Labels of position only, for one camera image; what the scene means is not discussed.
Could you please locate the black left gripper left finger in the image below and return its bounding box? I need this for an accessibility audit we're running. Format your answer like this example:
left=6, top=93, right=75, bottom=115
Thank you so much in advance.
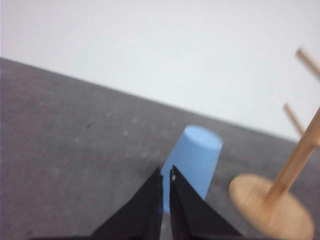
left=30, top=167, right=164, bottom=240

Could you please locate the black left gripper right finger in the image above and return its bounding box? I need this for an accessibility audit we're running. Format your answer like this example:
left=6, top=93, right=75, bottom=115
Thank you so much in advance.
left=169, top=165, right=244, bottom=240

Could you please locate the wooden cup tree stand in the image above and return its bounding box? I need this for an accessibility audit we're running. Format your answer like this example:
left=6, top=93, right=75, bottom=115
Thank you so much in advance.
left=229, top=48, right=320, bottom=240

